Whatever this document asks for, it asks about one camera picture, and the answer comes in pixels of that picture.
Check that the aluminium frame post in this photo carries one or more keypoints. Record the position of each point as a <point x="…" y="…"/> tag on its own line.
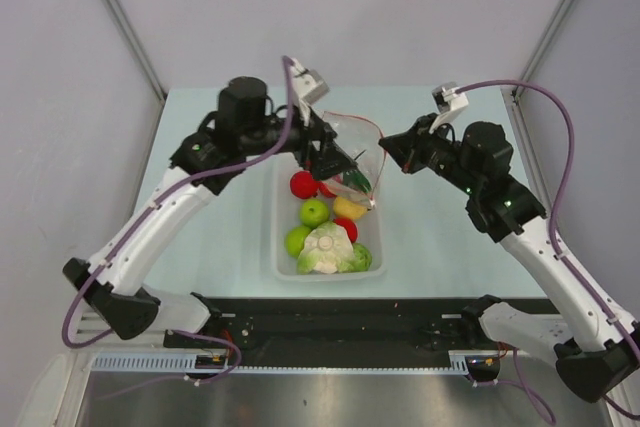
<point x="549" y="34"/>
<point x="133" y="43"/>

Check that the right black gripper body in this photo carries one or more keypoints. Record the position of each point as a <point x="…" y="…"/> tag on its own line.
<point x="435" y="150"/>

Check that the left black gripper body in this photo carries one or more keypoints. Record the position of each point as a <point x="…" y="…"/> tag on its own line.
<point x="298" y="142"/>

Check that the green spring onion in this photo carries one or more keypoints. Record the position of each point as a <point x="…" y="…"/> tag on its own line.
<point x="355" y="179"/>

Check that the small red pepper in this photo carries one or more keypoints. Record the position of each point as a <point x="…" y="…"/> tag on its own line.
<point x="349" y="226"/>

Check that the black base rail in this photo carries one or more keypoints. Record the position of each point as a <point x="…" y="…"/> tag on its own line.
<point x="397" y="333"/>

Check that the green apple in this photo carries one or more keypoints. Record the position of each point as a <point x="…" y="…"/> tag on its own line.
<point x="295" y="240"/>
<point x="313" y="213"/>

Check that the yellow lemon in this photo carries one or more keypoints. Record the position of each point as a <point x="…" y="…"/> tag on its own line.
<point x="345" y="208"/>

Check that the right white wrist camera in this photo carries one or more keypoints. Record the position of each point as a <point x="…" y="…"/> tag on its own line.
<point x="450" y="104"/>

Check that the light blue table mat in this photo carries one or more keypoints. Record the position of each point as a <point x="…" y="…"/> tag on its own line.
<point x="429" y="247"/>

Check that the right aluminium frame post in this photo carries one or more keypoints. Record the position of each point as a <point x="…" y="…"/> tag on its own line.
<point x="549" y="34"/>

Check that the left aluminium frame post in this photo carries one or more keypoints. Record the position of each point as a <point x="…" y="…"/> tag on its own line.
<point x="133" y="43"/>

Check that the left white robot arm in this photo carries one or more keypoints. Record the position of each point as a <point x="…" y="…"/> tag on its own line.
<point x="244" y="130"/>

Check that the red tomato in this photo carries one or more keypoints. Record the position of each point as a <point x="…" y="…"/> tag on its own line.
<point x="325" y="191"/>
<point x="303" y="186"/>

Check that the clear orange zip bag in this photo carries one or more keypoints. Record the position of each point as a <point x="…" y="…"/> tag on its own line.
<point x="358" y="136"/>

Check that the white cable duct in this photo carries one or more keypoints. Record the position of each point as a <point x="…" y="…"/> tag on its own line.
<point x="192" y="363"/>

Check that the clear plastic basket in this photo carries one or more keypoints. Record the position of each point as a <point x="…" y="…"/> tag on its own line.
<point x="284" y="215"/>

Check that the cabbage head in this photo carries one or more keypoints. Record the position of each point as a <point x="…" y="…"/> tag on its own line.
<point x="328" y="250"/>

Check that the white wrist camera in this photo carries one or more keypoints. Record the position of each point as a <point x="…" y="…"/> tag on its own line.
<point x="308" y="85"/>
<point x="450" y="104"/>

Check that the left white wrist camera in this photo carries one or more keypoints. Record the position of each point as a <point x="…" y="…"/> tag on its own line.
<point x="308" y="85"/>

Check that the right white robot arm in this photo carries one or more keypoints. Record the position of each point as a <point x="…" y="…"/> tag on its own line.
<point x="590" y="355"/>

